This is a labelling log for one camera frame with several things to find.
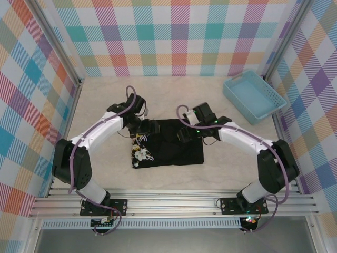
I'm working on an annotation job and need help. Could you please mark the grey metal panel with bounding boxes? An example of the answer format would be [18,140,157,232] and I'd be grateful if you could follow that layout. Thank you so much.
[34,228,316,253]

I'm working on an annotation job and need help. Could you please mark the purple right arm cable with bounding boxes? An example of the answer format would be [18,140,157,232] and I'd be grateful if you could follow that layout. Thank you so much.
[175,104,290,234]

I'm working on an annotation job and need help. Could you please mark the aluminium side rail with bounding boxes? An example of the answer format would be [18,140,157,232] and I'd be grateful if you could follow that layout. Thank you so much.
[263,79,302,194]
[46,79,84,197]

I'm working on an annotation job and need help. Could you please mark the light blue plastic basket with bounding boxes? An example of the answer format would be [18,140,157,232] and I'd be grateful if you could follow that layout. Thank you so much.
[223,69,287,126]

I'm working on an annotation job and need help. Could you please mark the small circuit board with lights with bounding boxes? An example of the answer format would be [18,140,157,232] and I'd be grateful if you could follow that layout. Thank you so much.
[241,216,259,230]

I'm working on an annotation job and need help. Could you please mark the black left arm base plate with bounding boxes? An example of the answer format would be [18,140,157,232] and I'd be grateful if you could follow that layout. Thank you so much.
[80,199,128,217]

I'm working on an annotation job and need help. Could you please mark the black t-shirt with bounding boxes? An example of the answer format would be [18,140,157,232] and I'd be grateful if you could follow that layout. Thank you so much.
[130,118,205,169]

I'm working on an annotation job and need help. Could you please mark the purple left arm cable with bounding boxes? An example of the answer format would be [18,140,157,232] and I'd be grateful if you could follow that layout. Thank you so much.
[67,85,139,236]

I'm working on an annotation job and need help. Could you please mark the aluminium mounting rail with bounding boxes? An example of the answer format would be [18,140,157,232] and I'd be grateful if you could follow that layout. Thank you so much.
[30,187,319,219]

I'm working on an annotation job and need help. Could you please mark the aluminium frame post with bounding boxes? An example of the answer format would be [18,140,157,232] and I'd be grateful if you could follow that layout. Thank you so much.
[262,0,314,85]
[31,0,85,87]

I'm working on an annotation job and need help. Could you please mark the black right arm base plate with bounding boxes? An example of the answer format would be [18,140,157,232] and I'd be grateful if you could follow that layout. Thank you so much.
[220,196,269,216]

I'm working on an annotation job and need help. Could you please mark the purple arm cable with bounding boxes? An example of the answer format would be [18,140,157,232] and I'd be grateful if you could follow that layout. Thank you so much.
[67,85,139,236]
[175,104,290,234]

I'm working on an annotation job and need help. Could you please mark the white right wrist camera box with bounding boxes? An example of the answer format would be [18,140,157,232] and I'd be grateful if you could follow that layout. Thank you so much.
[183,110,197,125]

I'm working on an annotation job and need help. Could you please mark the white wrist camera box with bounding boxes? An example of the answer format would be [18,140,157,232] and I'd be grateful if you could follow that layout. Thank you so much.
[139,104,151,119]
[183,110,197,125]

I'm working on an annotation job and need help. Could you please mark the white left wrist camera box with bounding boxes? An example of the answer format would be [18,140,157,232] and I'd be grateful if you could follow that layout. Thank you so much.
[139,104,151,119]

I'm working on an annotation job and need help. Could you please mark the slotted pale blue cable duct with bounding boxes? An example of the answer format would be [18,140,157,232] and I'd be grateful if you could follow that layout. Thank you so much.
[41,217,242,229]

